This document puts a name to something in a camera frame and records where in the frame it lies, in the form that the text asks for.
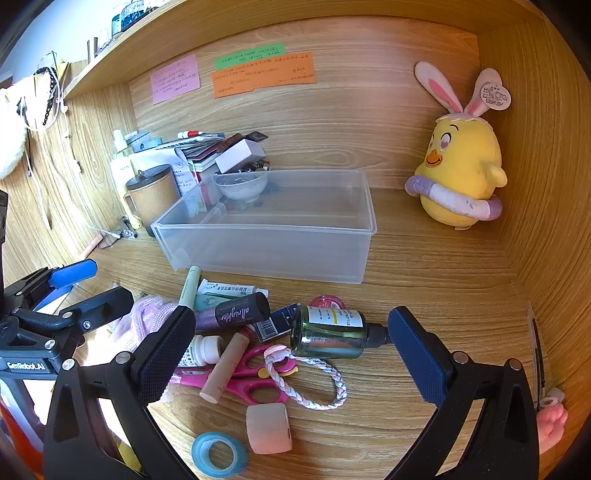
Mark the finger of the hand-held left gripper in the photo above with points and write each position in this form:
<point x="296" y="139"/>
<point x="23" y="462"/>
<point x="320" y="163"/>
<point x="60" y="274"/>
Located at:
<point x="74" y="272"/>
<point x="104" y="302"/>

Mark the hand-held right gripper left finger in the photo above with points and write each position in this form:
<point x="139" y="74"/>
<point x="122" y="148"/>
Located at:
<point x="166" y="355"/>

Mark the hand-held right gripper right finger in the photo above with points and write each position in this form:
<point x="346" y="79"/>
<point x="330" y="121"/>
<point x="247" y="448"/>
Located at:
<point x="420" y="355"/>

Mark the small white bottle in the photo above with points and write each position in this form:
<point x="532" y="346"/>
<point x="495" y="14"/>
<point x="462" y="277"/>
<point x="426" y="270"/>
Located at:
<point x="203" y="350"/>

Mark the pink mesh bag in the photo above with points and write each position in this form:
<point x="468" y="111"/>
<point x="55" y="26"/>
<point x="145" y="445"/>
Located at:
<point x="147" y="316"/>

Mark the pale green tube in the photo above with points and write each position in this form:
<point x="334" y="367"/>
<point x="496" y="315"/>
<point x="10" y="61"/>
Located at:
<point x="190" y="286"/>

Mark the green glass bottle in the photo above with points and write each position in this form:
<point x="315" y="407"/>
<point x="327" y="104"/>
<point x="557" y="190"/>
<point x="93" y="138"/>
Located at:
<point x="328" y="334"/>

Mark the small blue cardboard box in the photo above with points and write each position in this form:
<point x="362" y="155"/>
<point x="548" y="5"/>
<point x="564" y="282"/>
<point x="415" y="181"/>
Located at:
<point x="277" y="323"/>

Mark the clear plastic storage box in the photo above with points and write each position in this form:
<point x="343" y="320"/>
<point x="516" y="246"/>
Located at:
<point x="277" y="244"/>

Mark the pink pen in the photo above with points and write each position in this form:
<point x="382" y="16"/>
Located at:
<point x="91" y="247"/>

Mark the eyeglasses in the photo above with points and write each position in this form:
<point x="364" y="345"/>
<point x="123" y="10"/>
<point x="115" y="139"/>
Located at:
<point x="113" y="236"/>

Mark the beige stick tube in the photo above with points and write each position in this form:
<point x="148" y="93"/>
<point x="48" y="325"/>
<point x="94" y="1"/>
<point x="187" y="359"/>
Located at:
<point x="224" y="369"/>

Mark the pale teal tube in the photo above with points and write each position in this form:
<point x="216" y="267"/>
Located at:
<point x="207" y="303"/>

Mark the orange garment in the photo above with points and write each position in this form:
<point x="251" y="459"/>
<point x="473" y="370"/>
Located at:
<point x="18" y="429"/>

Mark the white printed tube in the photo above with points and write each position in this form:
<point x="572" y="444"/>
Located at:
<point x="231" y="290"/>

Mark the pink scissors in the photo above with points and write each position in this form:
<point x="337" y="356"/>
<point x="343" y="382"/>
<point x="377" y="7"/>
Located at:
<point x="258" y="387"/>

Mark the blue tape roll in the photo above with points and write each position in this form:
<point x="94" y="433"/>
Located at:
<point x="203" y="454"/>

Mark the pink round jar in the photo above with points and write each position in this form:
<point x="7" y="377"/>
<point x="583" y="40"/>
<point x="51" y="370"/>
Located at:
<point x="328" y="303"/>

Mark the brown mug with lid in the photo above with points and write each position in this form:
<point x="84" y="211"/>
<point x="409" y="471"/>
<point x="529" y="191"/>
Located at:
<point x="154" y="198"/>

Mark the white lotion bottle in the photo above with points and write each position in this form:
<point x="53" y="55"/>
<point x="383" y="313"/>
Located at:
<point x="121" y="170"/>

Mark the thin dark stick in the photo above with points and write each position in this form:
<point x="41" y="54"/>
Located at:
<point x="538" y="350"/>

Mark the grey tape roll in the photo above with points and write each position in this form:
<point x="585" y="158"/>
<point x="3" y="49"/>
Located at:
<point x="138" y="142"/>

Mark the white paper packet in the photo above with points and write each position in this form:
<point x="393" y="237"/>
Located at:
<point x="184" y="177"/>

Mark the white fluffy bag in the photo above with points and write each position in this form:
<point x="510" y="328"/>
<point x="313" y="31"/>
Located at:
<point x="11" y="138"/>

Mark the pink toy foot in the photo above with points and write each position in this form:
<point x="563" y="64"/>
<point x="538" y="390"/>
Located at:
<point x="551" y="427"/>

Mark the stack of books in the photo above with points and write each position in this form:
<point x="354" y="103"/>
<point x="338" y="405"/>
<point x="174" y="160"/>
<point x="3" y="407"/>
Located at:
<point x="203" y="150"/>

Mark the clear bowl with clips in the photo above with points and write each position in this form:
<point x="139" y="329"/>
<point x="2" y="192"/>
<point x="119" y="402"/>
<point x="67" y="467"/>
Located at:
<point x="242" y="187"/>

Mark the red and white marker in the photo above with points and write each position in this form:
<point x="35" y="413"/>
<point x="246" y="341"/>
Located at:
<point x="198" y="134"/>

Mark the yellow chick plush toy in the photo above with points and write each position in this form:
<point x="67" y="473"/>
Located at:
<point x="461" y="161"/>

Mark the white cardboard box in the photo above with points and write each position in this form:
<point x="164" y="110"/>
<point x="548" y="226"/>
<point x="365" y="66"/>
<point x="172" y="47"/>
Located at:
<point x="240" y="154"/>

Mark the small dark bottles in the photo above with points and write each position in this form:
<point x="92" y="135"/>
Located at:
<point x="256" y="166"/>

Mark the pink sticky note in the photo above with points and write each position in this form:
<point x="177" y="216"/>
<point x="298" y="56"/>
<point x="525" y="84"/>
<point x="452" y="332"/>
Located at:
<point x="176" y="78"/>

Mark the wooden shelf board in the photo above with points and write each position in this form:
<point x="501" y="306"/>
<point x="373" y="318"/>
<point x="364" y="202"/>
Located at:
<point x="147" y="48"/>

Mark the patterned glass jar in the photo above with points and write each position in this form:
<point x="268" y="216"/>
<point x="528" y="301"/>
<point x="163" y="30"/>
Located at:
<point x="131" y="14"/>

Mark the orange sticky note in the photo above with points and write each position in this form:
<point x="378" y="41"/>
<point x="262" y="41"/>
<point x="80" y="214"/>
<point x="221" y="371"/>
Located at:
<point x="263" y="76"/>

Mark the green sticky note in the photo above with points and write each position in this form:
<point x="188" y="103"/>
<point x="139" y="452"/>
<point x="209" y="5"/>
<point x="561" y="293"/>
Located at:
<point x="249" y="55"/>

